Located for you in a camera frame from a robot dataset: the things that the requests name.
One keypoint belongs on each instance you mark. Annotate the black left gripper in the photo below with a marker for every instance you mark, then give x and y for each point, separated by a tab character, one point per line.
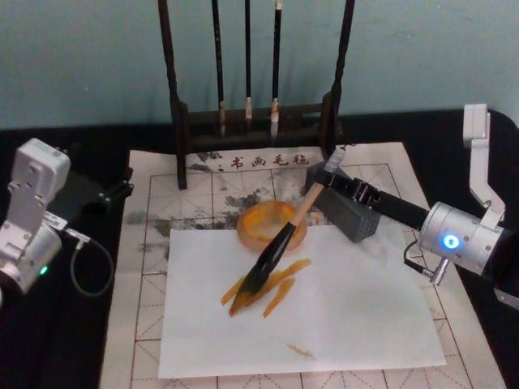
81	194

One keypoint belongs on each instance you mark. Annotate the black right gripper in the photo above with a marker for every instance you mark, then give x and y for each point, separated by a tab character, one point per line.
401	208

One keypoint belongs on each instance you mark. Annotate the large black-bristled wooden brush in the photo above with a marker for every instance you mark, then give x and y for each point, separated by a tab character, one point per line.
275	251

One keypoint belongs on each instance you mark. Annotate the grey rectangular block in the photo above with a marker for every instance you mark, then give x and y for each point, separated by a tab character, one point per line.
348	219

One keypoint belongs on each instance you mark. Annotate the round amber paint dish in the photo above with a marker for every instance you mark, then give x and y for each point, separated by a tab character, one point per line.
253	227

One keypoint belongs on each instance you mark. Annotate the dark wooden brush rack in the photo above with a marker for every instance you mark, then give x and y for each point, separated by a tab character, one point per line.
180	101

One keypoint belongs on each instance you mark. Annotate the white paper sheet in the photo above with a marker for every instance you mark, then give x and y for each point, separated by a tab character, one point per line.
344	316

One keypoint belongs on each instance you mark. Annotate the gridded calligraphy felt mat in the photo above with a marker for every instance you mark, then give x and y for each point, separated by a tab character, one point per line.
138	324

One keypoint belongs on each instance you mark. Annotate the hanging brush with white tip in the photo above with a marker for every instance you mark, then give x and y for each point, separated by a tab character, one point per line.
276	61

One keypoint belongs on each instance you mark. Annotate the thin short hanging brush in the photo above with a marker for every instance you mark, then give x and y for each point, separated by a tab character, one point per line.
247	61

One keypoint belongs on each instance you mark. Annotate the hanging brush with tan tip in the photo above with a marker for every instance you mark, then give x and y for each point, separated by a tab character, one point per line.
219	61

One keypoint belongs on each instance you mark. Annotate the black table cloth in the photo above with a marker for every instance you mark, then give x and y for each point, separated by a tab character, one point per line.
57	348

